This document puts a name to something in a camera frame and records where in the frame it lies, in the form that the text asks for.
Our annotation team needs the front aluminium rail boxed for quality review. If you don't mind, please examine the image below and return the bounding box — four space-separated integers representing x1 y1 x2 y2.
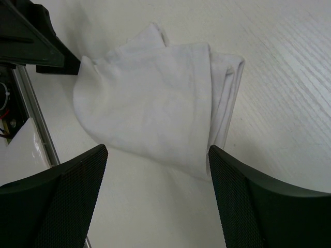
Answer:
13 66 60 166

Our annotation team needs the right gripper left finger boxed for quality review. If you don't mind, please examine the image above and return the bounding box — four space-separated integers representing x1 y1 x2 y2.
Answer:
1 144 108 247

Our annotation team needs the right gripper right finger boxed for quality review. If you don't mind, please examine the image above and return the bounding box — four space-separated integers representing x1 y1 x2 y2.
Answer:
208 145 330 247

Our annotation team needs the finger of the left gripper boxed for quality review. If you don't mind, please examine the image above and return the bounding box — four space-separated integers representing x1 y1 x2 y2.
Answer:
28 1 81 75
1 1 64 67

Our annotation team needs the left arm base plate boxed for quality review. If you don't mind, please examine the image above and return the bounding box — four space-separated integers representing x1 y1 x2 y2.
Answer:
1 66 28 145

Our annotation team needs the white front cover board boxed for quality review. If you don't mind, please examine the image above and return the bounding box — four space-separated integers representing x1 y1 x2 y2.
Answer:
1 118 50 185

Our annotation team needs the white fabric skirt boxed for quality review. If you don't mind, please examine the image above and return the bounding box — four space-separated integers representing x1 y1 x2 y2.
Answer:
73 23 245 180

